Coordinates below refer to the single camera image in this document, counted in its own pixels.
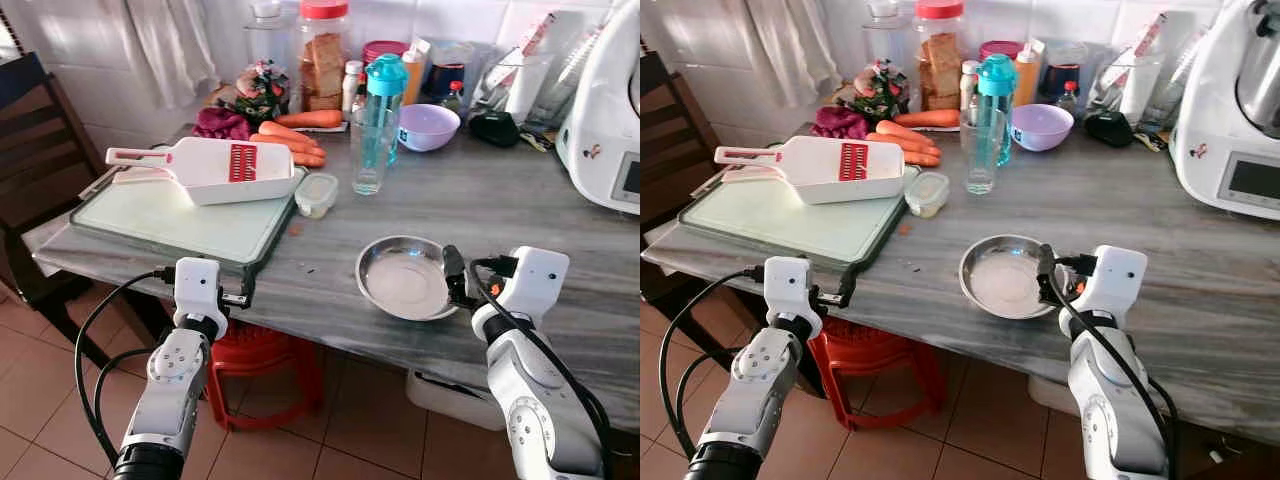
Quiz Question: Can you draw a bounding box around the clear bag of vegetables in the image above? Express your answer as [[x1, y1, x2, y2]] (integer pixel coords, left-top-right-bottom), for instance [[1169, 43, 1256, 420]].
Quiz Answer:
[[852, 58, 911, 123], [233, 58, 293, 123]]

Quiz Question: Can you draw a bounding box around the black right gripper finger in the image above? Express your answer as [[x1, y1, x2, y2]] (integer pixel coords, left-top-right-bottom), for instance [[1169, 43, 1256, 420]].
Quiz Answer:
[[442, 244, 468, 309], [1036, 243, 1061, 307]]

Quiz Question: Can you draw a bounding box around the dark glass jar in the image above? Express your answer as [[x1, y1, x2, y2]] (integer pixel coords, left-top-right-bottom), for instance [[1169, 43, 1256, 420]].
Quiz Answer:
[[1038, 42, 1089, 103], [424, 42, 477, 103]]

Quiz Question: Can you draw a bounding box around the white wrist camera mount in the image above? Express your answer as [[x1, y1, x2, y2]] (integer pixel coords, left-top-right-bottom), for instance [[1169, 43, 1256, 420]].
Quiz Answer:
[[763, 256, 824, 339], [495, 246, 571, 323], [1083, 245, 1149, 323], [172, 257, 230, 329]]

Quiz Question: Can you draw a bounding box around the clear plastic bag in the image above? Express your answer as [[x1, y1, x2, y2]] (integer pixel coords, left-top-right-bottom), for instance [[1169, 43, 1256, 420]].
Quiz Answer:
[[470, 8, 603, 133], [1085, 8, 1216, 133]]

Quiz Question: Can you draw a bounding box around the orange sauce bottle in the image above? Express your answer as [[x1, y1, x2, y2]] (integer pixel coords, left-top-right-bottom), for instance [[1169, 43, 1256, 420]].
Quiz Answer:
[[401, 37, 432, 107], [1012, 38, 1046, 107]]

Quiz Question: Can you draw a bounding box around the white plastic box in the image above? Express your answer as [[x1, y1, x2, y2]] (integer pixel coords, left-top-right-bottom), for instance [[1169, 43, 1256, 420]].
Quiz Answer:
[[1025, 372, 1079, 416], [404, 368, 509, 433]]

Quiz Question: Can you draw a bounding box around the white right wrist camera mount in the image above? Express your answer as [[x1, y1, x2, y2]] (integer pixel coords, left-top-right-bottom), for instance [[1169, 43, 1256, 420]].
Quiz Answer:
[[1083, 245, 1149, 323], [495, 246, 571, 323]]

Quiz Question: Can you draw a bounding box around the black pouch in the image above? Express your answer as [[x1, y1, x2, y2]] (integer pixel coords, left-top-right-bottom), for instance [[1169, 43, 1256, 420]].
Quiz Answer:
[[1083, 110, 1136, 149], [467, 110, 522, 150]]

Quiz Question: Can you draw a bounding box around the white kitchen appliance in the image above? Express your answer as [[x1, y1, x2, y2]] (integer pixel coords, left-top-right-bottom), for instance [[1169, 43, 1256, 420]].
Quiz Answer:
[[1167, 0, 1280, 222], [554, 0, 641, 217]]

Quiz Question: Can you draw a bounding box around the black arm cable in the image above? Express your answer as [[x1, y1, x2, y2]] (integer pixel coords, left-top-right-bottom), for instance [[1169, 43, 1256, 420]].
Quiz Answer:
[[1040, 255, 1181, 479], [468, 258, 613, 479], [657, 265, 769, 461], [73, 265, 179, 469]]

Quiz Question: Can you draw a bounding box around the pale green cutting board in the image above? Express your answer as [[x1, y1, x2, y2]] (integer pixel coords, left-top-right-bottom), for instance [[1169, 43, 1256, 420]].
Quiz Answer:
[[70, 163, 308, 276], [677, 163, 918, 276]]

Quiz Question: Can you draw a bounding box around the round steel plate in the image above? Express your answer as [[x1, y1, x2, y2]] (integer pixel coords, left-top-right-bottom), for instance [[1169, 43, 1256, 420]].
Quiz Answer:
[[958, 235, 1059, 321], [355, 235, 463, 322]]

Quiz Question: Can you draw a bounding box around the clear drinking glass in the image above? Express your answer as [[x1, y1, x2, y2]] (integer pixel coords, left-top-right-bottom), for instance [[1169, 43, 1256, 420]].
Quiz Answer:
[[959, 103, 1005, 197], [350, 98, 394, 197]]

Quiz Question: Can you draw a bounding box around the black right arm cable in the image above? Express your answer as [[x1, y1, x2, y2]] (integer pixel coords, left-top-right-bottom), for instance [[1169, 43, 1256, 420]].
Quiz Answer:
[[1040, 255, 1181, 479], [468, 258, 613, 479]]

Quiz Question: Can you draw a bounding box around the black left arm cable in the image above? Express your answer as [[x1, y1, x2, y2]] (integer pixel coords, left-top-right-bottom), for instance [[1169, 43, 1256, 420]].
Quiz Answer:
[[657, 265, 769, 461], [73, 265, 179, 469]]

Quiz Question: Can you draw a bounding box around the small purple bowl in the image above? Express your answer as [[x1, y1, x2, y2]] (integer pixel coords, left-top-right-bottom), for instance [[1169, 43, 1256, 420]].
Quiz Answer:
[[1010, 103, 1076, 153], [397, 103, 463, 153]]

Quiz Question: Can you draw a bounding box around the small clear plastic container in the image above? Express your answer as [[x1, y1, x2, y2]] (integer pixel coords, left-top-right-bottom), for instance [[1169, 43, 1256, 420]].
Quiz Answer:
[[294, 172, 340, 220], [904, 171, 952, 220]]

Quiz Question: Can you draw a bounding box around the dark wooden chair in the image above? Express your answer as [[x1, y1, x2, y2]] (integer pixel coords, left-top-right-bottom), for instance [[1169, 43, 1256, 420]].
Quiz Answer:
[[640, 52, 706, 301], [0, 52, 113, 306]]

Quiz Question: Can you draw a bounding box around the white red mandoline slicer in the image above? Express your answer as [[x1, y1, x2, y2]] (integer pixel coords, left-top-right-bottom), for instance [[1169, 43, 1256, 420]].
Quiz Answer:
[[713, 135, 908, 206], [105, 136, 303, 207]]

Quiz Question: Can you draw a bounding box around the white hanging towel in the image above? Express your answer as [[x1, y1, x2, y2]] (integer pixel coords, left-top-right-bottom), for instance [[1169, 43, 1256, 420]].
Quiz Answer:
[[122, 0, 219, 109], [742, 0, 839, 109]]

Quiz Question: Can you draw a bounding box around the small white bottle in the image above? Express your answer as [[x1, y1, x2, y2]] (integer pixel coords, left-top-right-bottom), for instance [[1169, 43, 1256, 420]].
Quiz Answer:
[[959, 60, 983, 113], [341, 60, 365, 117]]

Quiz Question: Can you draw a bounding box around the red lidded cracker jar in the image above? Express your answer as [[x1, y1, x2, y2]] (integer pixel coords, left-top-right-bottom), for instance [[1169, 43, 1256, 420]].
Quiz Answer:
[[914, 0, 967, 113], [296, 0, 352, 113]]

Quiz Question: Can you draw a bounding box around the red plastic stool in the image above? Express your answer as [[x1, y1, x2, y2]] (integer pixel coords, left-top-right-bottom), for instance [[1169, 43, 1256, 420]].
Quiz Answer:
[[204, 318, 327, 433], [806, 318, 947, 419]]

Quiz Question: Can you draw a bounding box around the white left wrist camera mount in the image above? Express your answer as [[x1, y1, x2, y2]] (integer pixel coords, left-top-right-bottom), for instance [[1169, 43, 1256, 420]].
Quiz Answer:
[[763, 256, 824, 339], [172, 257, 230, 329]]

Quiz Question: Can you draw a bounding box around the clear empty jar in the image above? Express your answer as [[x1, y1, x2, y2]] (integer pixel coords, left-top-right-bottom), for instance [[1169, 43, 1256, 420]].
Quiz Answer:
[[244, 0, 293, 73], [864, 0, 913, 71]]

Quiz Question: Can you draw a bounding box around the teal lidded water bottle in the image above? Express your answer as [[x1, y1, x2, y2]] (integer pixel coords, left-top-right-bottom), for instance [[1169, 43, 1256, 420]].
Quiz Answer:
[[364, 53, 410, 167], [975, 53, 1020, 167]]

